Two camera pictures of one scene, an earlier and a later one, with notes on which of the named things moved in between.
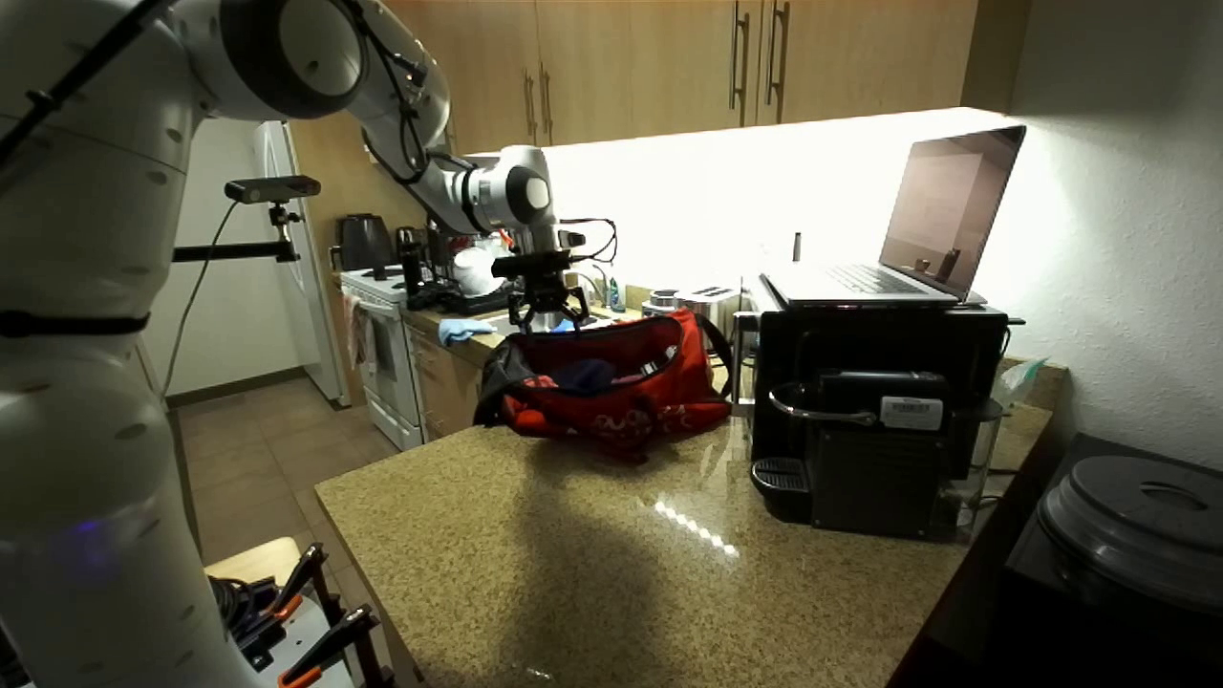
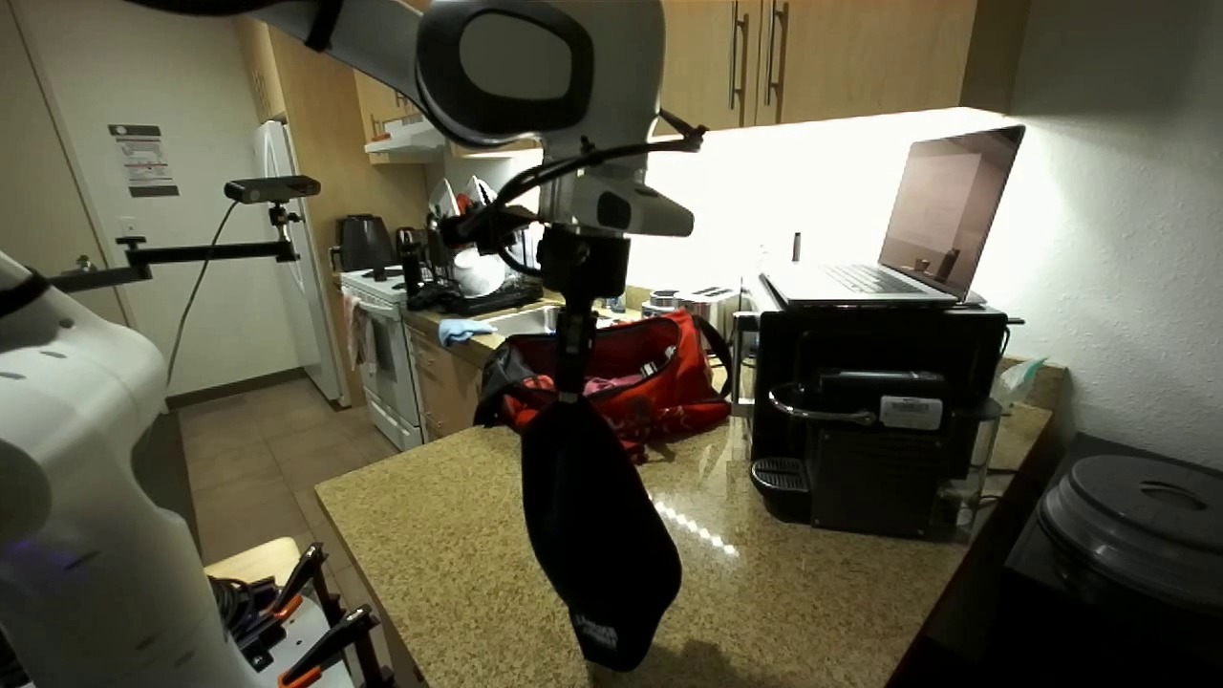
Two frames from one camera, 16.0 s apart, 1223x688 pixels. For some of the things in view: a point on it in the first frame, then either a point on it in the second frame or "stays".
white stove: (386, 353) stays
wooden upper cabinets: (543, 74) stays
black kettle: (365, 242) stays
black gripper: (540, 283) to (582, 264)
